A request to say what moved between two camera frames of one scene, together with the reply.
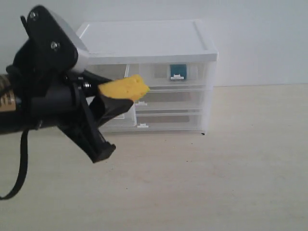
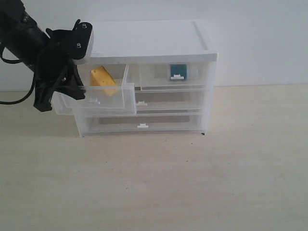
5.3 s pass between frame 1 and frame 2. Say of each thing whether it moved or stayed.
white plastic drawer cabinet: stayed
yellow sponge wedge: moved
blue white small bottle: stayed
